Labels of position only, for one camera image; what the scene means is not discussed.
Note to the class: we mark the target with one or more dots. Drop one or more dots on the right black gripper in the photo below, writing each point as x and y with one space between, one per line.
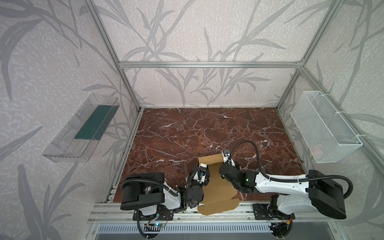
225 168

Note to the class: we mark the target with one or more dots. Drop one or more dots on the brown cardboard box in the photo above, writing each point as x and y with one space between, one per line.
219 194

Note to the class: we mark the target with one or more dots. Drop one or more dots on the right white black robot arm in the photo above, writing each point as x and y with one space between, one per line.
292 194

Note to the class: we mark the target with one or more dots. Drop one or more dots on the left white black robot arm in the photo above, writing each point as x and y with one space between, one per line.
126 188

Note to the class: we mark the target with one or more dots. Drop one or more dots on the small green lit circuit board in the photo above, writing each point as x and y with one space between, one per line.
155 227

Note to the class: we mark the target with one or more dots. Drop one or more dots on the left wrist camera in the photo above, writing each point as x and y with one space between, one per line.
203 175

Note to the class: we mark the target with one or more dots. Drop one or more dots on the white wire mesh basket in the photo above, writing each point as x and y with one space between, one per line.
327 134

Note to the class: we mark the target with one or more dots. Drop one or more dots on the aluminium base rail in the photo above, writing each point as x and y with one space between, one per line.
110 213

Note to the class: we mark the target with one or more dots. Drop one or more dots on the clear acrylic wall tray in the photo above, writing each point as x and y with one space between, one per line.
79 138

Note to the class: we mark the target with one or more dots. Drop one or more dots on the aluminium frame structure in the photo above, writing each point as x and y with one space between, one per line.
333 8

